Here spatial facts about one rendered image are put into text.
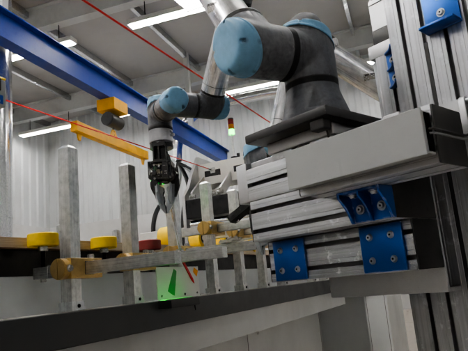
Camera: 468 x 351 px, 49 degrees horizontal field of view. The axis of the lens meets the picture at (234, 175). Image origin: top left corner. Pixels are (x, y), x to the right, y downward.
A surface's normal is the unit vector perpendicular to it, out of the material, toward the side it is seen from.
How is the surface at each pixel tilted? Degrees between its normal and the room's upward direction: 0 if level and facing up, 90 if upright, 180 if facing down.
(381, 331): 90
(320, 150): 90
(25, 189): 90
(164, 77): 90
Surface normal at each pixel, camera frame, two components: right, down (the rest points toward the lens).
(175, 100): 0.45, -0.24
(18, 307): 0.90, -0.17
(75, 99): -0.33, -0.17
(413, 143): -0.75, -0.07
